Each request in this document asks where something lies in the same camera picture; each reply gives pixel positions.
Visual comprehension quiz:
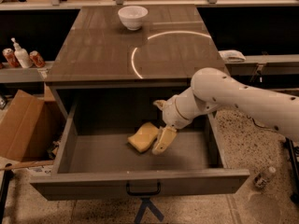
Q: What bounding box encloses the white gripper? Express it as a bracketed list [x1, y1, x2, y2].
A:
[152, 95, 178, 155]

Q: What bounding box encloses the yellow sponge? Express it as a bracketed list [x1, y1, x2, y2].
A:
[128, 122, 159, 153]

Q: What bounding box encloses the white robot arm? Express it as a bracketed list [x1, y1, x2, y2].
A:
[152, 68, 299, 155]

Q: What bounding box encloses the open grey drawer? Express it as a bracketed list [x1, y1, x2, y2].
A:
[31, 87, 249, 200]

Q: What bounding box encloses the grey wooden cabinet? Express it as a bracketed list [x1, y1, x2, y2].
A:
[46, 5, 225, 116]

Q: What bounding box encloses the folded white cloth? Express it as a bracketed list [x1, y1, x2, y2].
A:
[219, 49, 246, 63]

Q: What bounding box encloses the white ceramic bowl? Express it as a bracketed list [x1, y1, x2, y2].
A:
[118, 6, 149, 31]

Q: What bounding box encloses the clear plastic bottle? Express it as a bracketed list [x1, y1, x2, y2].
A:
[253, 166, 277, 189]

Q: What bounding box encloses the wooden stick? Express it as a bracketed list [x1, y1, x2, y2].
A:
[0, 160, 54, 171]

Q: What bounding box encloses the brown cardboard box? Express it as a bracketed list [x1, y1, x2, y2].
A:
[0, 90, 64, 161]

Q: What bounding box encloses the black metal stand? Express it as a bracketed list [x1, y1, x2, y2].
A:
[284, 138, 299, 204]

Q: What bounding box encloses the red soda can right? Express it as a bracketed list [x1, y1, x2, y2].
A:
[29, 50, 46, 68]

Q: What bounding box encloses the red soda can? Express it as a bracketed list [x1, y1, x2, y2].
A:
[2, 49, 20, 68]
[29, 50, 46, 68]

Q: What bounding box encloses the white pump bottle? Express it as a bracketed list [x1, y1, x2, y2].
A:
[11, 37, 33, 68]

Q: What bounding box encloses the grey low shelf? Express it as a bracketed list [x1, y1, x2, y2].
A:
[0, 61, 54, 83]

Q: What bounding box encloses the red soda can left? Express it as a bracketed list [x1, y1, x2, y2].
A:
[2, 49, 20, 68]

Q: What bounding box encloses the black drawer handle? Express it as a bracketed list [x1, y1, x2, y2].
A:
[125, 182, 161, 197]

